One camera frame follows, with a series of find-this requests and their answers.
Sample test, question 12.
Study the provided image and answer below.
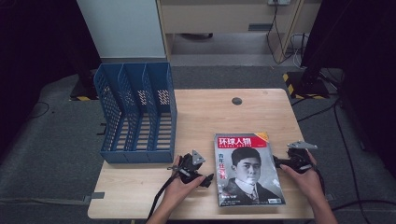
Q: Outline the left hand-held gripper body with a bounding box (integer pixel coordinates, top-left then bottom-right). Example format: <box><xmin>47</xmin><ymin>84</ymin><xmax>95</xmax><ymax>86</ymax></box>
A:
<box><xmin>178</xmin><ymin>149</ymin><xmax>207</xmax><ymax>185</ymax></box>

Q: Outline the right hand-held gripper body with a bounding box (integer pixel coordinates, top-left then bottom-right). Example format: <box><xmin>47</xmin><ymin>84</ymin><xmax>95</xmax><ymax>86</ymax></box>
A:
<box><xmin>287</xmin><ymin>140</ymin><xmax>318</xmax><ymax>175</ymax></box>

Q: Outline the portrait cover magazine red masthead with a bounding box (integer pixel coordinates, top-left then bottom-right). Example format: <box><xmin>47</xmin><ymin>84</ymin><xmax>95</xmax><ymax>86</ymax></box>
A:
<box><xmin>213</xmin><ymin>132</ymin><xmax>287</xmax><ymax>208</ymax></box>

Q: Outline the blue plastic file rack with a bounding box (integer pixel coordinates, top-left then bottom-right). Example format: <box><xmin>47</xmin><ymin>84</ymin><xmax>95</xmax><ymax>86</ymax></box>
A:
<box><xmin>92</xmin><ymin>61</ymin><xmax>178</xmax><ymax>164</ymax></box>

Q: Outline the person's right hand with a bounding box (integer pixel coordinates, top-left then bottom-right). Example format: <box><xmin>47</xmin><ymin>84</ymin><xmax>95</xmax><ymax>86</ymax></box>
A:
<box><xmin>279</xmin><ymin>150</ymin><xmax>325</xmax><ymax>200</ymax></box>

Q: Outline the person's left hand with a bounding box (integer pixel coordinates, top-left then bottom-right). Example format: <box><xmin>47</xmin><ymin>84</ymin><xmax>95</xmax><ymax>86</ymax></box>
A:
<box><xmin>163</xmin><ymin>155</ymin><xmax>206</xmax><ymax>203</ymax></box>

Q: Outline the black stand with striped base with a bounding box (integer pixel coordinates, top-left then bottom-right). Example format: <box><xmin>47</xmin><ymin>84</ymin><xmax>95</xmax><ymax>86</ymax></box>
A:
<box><xmin>282</xmin><ymin>0</ymin><xmax>356</xmax><ymax>101</ymax></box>
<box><xmin>68</xmin><ymin>55</ymin><xmax>101</xmax><ymax>102</ymax></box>

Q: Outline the black curtain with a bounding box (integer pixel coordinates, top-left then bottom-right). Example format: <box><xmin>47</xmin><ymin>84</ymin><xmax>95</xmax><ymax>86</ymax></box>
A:
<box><xmin>300</xmin><ymin>0</ymin><xmax>396</xmax><ymax>171</ymax></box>
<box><xmin>0</xmin><ymin>0</ymin><xmax>102</xmax><ymax>157</ymax></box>

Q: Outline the white cabinet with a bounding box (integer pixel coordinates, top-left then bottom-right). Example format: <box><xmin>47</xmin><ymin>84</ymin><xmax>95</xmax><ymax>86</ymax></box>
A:
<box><xmin>76</xmin><ymin>0</ymin><xmax>167</xmax><ymax>60</ymax></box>

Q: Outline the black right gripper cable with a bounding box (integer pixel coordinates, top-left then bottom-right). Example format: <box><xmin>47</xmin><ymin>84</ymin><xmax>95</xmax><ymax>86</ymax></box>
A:
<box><xmin>311</xmin><ymin>164</ymin><xmax>327</xmax><ymax>197</ymax></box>

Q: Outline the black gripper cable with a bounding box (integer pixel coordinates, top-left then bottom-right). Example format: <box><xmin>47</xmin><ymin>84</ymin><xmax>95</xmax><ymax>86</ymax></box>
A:
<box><xmin>311</xmin><ymin>164</ymin><xmax>327</xmax><ymax>197</ymax></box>
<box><xmin>147</xmin><ymin>167</ymin><xmax>182</xmax><ymax>221</ymax></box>

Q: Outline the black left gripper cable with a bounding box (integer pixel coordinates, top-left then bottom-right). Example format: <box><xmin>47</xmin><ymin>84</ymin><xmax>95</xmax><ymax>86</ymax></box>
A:
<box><xmin>147</xmin><ymin>167</ymin><xmax>182</xmax><ymax>221</ymax></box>

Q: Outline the long black floor cable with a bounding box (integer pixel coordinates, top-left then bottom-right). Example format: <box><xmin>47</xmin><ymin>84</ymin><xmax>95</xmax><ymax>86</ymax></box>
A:
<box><xmin>332</xmin><ymin>99</ymin><xmax>365</xmax><ymax>224</ymax></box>

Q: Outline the short black floor cable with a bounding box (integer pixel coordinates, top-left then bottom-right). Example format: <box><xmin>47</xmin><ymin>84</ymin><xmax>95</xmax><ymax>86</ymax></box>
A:
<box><xmin>295</xmin><ymin>98</ymin><xmax>340</xmax><ymax>123</ymax></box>

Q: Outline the white desk cable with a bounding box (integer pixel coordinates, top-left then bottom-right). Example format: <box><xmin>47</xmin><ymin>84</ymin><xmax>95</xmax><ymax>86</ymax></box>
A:
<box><xmin>289</xmin><ymin>33</ymin><xmax>309</xmax><ymax>69</ymax></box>

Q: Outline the black desk cable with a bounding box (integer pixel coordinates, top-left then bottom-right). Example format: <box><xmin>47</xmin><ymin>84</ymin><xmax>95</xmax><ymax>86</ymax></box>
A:
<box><xmin>265</xmin><ymin>4</ymin><xmax>295</xmax><ymax>65</ymax></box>

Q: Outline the thin black looped floor cable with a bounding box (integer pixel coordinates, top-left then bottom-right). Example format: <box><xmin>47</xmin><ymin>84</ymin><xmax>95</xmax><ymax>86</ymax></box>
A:
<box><xmin>27</xmin><ymin>101</ymin><xmax>50</xmax><ymax>120</ymax></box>

